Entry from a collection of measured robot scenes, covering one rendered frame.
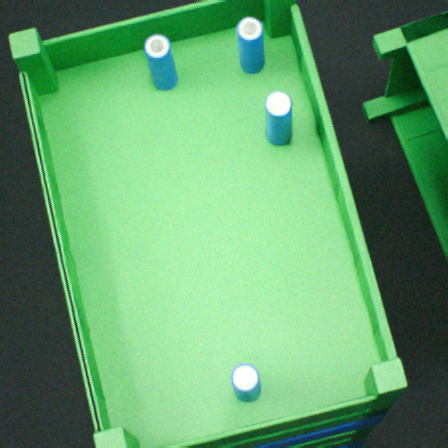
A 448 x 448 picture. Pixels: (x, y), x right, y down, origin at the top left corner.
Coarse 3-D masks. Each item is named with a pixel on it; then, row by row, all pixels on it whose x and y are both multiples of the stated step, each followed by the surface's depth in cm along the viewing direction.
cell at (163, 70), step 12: (156, 36) 86; (144, 48) 86; (156, 48) 86; (168, 48) 86; (156, 60) 86; (168, 60) 87; (156, 72) 89; (168, 72) 89; (156, 84) 91; (168, 84) 91
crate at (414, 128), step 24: (408, 24) 114; (432, 24) 114; (384, 48) 114; (408, 48) 114; (432, 48) 114; (408, 72) 126; (432, 72) 113; (384, 96) 132; (408, 96) 132; (432, 96) 112; (408, 120) 133; (432, 120) 133; (408, 144) 132; (432, 144) 132; (432, 168) 131; (432, 192) 130; (432, 216) 130
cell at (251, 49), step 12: (240, 24) 86; (252, 24) 86; (240, 36) 86; (252, 36) 86; (240, 48) 88; (252, 48) 87; (240, 60) 91; (252, 60) 90; (264, 60) 92; (252, 72) 92
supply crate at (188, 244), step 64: (256, 0) 89; (64, 64) 92; (128, 64) 93; (192, 64) 93; (64, 128) 92; (128, 128) 91; (192, 128) 91; (256, 128) 91; (320, 128) 89; (64, 192) 91; (128, 192) 90; (192, 192) 90; (256, 192) 90; (320, 192) 90; (64, 256) 84; (128, 256) 89; (192, 256) 89; (256, 256) 89; (320, 256) 88; (128, 320) 88; (192, 320) 88; (256, 320) 87; (320, 320) 87; (384, 320) 82; (128, 384) 87; (192, 384) 87; (320, 384) 86; (384, 384) 78
